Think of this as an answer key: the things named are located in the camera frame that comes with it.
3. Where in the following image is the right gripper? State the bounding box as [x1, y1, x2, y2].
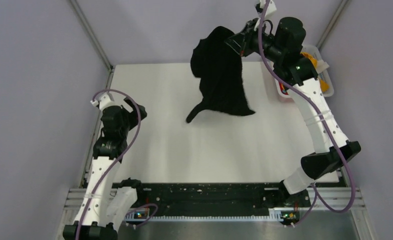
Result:
[224, 18, 284, 64]

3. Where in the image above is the black t shirt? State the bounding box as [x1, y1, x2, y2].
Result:
[185, 26, 256, 124]

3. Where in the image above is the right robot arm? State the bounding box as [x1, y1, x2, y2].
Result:
[225, 17, 361, 206]

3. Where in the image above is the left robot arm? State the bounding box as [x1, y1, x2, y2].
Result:
[62, 93, 148, 240]

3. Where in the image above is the red blue cloth in basket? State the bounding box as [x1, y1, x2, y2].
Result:
[279, 83, 288, 96]

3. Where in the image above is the white cloth in basket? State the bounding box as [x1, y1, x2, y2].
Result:
[316, 60, 330, 73]

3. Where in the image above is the white plastic basket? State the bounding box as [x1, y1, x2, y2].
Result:
[274, 44, 335, 102]

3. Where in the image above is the orange t shirt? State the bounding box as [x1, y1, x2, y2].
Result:
[300, 51, 331, 93]

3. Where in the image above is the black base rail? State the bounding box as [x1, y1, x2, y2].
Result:
[132, 183, 311, 217]

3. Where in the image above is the white cable duct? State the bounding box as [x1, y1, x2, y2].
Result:
[123, 207, 284, 223]

